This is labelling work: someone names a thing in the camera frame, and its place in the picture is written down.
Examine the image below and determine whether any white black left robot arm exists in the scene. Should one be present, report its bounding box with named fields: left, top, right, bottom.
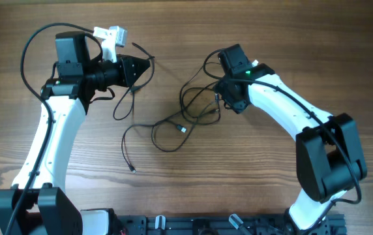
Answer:
left=0, top=26, right=150, bottom=234

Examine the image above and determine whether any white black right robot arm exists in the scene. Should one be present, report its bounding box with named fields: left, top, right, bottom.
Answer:
left=215, top=44, right=367, bottom=234

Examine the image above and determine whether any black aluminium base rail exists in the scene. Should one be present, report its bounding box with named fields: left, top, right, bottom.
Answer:
left=114, top=214, right=348, bottom=235

